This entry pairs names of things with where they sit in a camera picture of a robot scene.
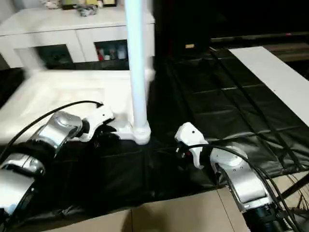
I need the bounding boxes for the black mat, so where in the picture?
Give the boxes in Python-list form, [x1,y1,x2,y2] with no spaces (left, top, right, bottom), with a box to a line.
[0,48,309,232]

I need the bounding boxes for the white plastic table top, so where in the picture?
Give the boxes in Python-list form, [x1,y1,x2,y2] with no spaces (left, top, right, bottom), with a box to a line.
[0,69,156,147]

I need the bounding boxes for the white plastic table leg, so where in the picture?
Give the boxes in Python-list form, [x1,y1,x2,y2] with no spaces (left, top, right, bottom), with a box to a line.
[25,44,47,73]
[144,56,156,82]
[124,0,152,146]

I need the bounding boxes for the dark crumpled plastic bag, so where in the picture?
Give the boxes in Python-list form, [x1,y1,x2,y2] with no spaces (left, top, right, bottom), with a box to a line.
[76,5,100,17]

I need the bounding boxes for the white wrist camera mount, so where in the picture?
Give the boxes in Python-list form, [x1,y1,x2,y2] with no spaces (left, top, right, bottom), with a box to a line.
[81,105,114,142]
[174,122,209,169]

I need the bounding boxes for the black metal bar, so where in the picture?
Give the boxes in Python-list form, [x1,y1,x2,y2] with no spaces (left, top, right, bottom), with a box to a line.
[210,32,309,43]

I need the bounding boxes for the white flat panel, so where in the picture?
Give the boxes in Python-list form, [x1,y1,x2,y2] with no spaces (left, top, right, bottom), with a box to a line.
[228,46,309,129]

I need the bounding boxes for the white cabinet with glass doors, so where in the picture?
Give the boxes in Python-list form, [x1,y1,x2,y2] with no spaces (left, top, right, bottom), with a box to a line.
[0,7,155,71]

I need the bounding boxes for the black folding table frame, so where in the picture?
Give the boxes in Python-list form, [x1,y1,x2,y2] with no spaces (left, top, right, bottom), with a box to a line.
[280,178,309,199]

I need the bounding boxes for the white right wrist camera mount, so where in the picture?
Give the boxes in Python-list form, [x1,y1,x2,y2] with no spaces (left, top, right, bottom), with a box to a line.
[174,122,209,169]

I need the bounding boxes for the dark tangled cables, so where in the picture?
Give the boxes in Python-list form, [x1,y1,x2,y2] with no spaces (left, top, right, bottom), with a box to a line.
[287,174,309,218]

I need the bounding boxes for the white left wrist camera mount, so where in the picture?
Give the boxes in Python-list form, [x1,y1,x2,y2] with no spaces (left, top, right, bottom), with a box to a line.
[81,105,114,142]

